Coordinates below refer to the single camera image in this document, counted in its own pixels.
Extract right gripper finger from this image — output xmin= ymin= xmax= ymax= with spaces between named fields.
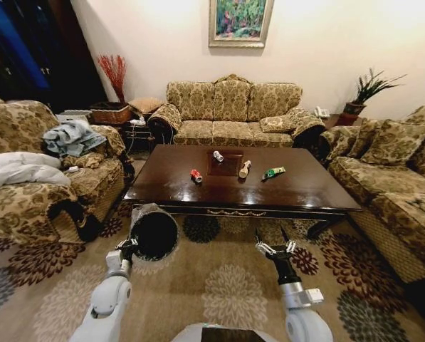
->
xmin=280 ymin=224 xmax=298 ymax=253
xmin=253 ymin=227 xmax=271 ymax=256

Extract wicker basket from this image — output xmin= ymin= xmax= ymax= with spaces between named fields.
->
xmin=90 ymin=102 xmax=133 ymax=125

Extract framed colourful painting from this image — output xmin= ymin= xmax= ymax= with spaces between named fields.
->
xmin=208 ymin=0 xmax=276 ymax=48

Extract three-seat floral sofa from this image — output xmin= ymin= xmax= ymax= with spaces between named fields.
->
xmin=147 ymin=73 xmax=326 ymax=149

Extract dark wooden corner table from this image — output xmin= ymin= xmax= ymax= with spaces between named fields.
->
xmin=322 ymin=113 xmax=363 ymax=130

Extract white robot front shell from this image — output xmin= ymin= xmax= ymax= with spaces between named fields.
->
xmin=172 ymin=322 xmax=270 ymax=342

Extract large floral cushion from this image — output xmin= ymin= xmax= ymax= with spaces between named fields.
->
xmin=360 ymin=119 xmax=425 ymax=167

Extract dark metal side table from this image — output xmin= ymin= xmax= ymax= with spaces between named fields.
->
xmin=121 ymin=117 xmax=153 ymax=155

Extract white blanket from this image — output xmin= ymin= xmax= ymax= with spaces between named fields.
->
xmin=0 ymin=152 xmax=73 ymax=192

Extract tan tasselled cushion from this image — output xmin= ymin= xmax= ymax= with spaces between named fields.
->
xmin=127 ymin=98 xmax=163 ymax=113

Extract grey plastic box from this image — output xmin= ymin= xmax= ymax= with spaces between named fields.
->
xmin=57 ymin=109 xmax=92 ymax=124

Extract green potted plant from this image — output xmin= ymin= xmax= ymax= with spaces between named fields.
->
xmin=343 ymin=68 xmax=407 ymax=115

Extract dark wooden cabinet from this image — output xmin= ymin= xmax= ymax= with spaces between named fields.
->
xmin=0 ymin=0 xmax=108 ymax=111

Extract dark round trash bin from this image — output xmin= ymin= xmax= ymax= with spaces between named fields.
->
xmin=129 ymin=202 xmax=180 ymax=259

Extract floral sofa cushion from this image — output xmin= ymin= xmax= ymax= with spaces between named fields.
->
xmin=259 ymin=115 xmax=295 ymax=133

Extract red dried grass bunch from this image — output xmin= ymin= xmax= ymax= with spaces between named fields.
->
xmin=97 ymin=54 xmax=127 ymax=104

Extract blue crumpled clothes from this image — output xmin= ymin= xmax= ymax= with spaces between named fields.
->
xmin=42 ymin=120 xmax=108 ymax=157

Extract floral corner sofa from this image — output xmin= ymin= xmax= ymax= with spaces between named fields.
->
xmin=318 ymin=103 xmax=425 ymax=284

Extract floral patterned rug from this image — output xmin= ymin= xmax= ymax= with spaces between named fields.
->
xmin=0 ymin=201 xmax=425 ymax=342

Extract floral armchair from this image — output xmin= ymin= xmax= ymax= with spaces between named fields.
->
xmin=0 ymin=99 xmax=135 ymax=245

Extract dark wooden coffee table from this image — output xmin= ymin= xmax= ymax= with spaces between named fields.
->
xmin=122 ymin=143 xmax=363 ymax=239

